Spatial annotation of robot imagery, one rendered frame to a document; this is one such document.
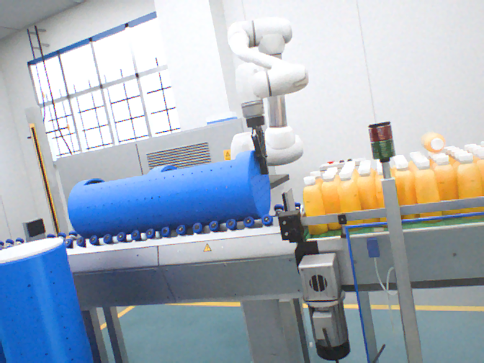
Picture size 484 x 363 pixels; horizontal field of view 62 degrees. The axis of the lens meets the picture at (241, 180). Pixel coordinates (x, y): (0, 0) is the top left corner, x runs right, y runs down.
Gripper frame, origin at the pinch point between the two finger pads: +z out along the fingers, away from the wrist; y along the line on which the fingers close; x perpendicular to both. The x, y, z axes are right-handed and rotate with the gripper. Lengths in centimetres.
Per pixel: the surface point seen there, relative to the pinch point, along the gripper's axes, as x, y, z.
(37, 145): 141, 28, -32
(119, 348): 95, 3, 81
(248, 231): 7.1, -13.1, 23.4
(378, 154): -45, -41, -1
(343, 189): -31.9, -17.9, 11.0
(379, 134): -46, -41, -7
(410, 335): -46, -40, 53
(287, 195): -9.0, -6.9, 12.3
